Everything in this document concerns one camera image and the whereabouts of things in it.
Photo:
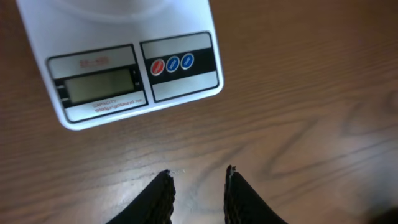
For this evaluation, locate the white digital kitchen scale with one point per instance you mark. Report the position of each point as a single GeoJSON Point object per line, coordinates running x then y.
{"type": "Point", "coordinates": [99, 72]}

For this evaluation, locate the cream round bowl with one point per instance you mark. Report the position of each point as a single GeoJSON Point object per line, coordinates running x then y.
{"type": "Point", "coordinates": [112, 10]}

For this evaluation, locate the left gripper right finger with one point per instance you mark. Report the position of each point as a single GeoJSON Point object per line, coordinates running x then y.
{"type": "Point", "coordinates": [243, 205]}

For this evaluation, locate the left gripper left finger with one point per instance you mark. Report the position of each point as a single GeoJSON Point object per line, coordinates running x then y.
{"type": "Point", "coordinates": [154, 205]}

